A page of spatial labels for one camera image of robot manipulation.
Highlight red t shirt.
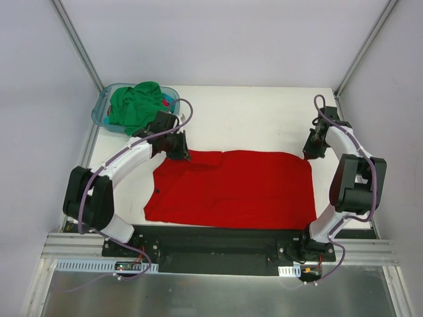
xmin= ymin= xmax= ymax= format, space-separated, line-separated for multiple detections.
xmin=144 ymin=150 xmax=317 ymax=230

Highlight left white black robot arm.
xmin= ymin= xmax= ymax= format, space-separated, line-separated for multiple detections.
xmin=63 ymin=131 xmax=190 ymax=257

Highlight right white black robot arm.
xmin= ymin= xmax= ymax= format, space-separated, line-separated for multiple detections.
xmin=297 ymin=126 xmax=387 ymax=261

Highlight green t shirt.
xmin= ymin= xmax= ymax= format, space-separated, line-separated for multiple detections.
xmin=109 ymin=81 xmax=175 ymax=135

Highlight clear blue plastic basket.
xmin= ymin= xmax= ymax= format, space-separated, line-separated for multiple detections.
xmin=91 ymin=83 xmax=180 ymax=134

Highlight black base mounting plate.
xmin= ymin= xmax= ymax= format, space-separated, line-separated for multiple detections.
xmin=102 ymin=225 xmax=336 ymax=276

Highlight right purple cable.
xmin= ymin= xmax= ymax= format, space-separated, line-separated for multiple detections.
xmin=313 ymin=94 xmax=379 ymax=245

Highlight purple cable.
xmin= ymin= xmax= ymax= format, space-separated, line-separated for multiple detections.
xmin=77 ymin=98 xmax=194 ymax=234
xmin=313 ymin=94 xmax=379 ymax=245

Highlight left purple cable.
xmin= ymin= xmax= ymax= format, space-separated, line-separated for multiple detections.
xmin=77 ymin=98 xmax=194 ymax=234

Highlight right white slotted cable duct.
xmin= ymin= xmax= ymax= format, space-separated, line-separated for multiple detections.
xmin=278 ymin=265 xmax=301 ymax=278

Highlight white slotted cable duct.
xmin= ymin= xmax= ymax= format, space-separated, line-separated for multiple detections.
xmin=56 ymin=260 xmax=159 ymax=274
xmin=278 ymin=265 xmax=301 ymax=278

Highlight aluminium front rail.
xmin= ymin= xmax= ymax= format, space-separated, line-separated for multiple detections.
xmin=41 ymin=232 xmax=110 ymax=262

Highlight left white slotted cable duct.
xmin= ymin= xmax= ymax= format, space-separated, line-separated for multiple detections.
xmin=56 ymin=260 xmax=159 ymax=274

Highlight right aluminium frame post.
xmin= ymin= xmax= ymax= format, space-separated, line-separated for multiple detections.
xmin=334 ymin=0 xmax=400 ymax=100

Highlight aluminium frame post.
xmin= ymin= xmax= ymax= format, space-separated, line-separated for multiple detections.
xmin=334 ymin=0 xmax=400 ymax=100
xmin=50 ymin=0 xmax=104 ymax=92

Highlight left aluminium frame post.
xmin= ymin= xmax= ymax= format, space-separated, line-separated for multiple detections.
xmin=50 ymin=0 xmax=104 ymax=92

